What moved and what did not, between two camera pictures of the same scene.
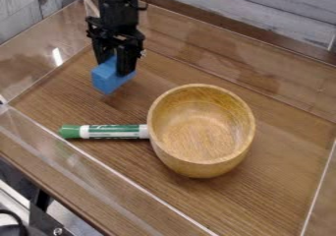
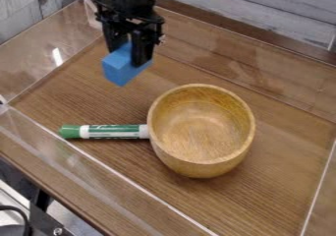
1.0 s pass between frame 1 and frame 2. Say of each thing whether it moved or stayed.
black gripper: moved
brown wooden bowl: stayed
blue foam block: moved
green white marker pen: stayed
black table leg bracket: stayed
